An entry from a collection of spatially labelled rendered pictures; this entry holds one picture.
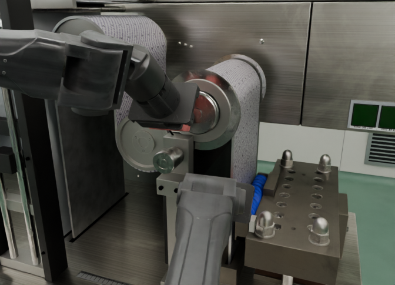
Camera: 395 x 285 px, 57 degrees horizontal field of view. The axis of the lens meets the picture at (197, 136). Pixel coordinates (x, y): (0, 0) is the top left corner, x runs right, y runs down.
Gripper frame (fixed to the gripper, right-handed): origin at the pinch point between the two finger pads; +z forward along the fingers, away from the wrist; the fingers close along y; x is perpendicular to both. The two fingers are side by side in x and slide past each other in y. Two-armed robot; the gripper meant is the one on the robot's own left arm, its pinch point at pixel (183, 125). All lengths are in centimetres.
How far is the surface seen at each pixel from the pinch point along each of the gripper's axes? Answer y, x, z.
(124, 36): -16.4, 17.9, -1.5
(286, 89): 12.0, 23.6, 29.2
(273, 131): -31, 106, 262
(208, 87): 3.5, 6.9, -0.9
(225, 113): 6.4, 3.6, 2.0
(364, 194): 49, 57, 267
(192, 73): 0.5, 8.9, -2.2
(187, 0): -13.5, 40.7, 14.7
